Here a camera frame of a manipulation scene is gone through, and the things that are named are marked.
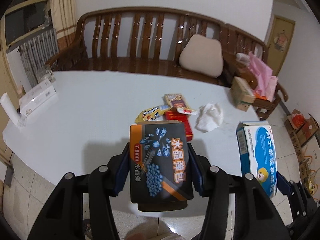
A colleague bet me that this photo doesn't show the yellow playing card box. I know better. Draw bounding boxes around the yellow playing card box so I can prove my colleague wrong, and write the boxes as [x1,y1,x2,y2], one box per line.
[164,94,189,108]

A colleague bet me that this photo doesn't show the white long box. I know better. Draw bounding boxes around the white long box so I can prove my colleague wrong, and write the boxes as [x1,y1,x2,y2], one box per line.
[19,79,56,116]

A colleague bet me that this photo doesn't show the yellow snack wrapper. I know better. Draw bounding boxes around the yellow snack wrapper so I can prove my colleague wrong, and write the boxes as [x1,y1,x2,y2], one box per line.
[135,105,171,124]

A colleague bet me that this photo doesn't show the wooden armchair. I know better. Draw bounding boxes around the wooden armchair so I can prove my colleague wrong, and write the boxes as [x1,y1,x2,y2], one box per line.
[219,24,289,120]

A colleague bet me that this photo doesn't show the grey radiator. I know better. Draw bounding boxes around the grey radiator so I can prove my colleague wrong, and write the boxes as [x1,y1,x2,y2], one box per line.
[18,28,59,87]

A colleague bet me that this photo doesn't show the stacked cardboard boxes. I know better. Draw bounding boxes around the stacked cardboard boxes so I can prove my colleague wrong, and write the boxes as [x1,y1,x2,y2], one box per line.
[284,109,319,201]

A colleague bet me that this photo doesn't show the wooden bench sofa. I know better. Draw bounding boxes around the wooden bench sofa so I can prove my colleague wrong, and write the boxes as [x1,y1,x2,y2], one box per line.
[46,7,268,86]

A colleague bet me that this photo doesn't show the blue white medicine box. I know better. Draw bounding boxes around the blue white medicine box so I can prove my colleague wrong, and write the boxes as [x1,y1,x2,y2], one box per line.
[236,121,278,198]

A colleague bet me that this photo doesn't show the brown cardboard box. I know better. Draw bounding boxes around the brown cardboard box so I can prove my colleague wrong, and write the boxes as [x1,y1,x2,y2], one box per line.
[231,76,255,112]

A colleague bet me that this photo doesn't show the white tissue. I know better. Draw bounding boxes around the white tissue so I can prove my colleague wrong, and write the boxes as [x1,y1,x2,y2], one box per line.
[195,103,223,133]

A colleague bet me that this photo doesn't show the beige cushion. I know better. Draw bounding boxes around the beige cushion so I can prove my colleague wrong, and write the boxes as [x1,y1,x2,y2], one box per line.
[179,34,223,77]

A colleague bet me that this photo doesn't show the white paper roll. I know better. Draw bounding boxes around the white paper roll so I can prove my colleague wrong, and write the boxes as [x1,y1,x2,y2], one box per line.
[1,93,25,127]

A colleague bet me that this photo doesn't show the red cigarette pack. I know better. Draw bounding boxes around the red cigarette pack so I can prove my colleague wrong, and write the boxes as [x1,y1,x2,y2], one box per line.
[163,109,194,143]

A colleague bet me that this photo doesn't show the black crystal bullet box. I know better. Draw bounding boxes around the black crystal bullet box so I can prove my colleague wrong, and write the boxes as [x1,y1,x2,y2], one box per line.
[130,121,194,212]

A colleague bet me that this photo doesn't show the pink plastic bag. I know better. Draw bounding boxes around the pink plastic bag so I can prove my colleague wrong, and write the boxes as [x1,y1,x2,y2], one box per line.
[236,52,278,101]

